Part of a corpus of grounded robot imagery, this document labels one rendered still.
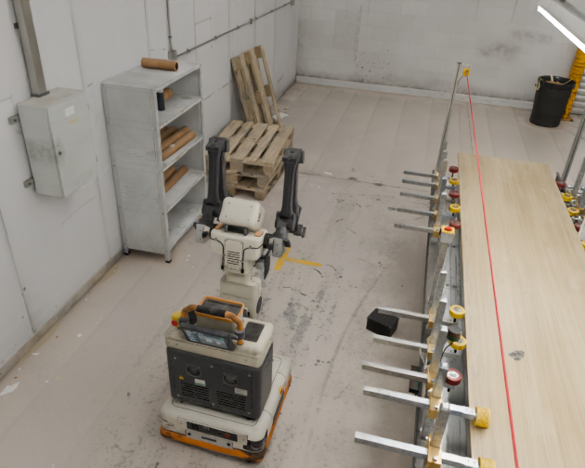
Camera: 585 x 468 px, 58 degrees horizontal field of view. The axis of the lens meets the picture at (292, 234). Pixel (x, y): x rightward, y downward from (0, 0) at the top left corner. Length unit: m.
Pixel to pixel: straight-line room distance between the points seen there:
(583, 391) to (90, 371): 2.93
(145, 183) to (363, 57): 6.44
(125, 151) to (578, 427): 3.54
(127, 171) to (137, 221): 0.47
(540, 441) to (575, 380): 0.46
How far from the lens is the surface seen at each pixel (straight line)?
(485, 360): 2.75
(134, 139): 4.36
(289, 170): 2.76
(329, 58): 10.24
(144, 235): 4.75
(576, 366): 2.92
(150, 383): 3.72
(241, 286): 2.98
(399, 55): 10.07
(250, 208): 2.75
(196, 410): 3.15
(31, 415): 3.75
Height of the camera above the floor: 2.67
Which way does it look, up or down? 31 degrees down
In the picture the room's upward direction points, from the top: 3 degrees clockwise
